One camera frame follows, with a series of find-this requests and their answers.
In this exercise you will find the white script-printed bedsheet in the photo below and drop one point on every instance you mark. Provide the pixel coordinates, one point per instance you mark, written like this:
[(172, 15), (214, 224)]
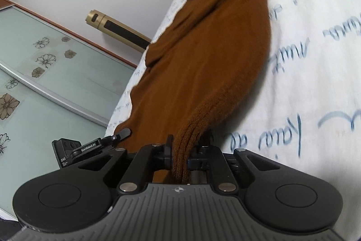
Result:
[(310, 46)]

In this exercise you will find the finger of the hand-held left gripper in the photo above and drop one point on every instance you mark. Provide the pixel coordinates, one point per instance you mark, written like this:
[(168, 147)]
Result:
[(121, 134)]

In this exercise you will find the frosted glass floral wardrobe door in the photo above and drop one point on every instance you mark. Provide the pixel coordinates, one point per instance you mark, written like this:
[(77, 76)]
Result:
[(42, 94)]

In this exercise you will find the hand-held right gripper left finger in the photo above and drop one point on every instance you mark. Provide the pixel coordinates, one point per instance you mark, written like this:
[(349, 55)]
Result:
[(168, 156)]

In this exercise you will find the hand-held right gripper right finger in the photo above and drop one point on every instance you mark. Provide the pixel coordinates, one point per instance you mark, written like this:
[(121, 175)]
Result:
[(198, 163)]

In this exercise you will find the gold tower fan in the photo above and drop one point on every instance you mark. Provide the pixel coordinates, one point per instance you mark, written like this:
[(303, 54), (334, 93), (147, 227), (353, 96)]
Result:
[(118, 29)]

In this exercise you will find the brown knit sweater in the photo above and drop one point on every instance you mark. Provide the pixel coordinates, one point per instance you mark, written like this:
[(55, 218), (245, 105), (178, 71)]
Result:
[(203, 60)]

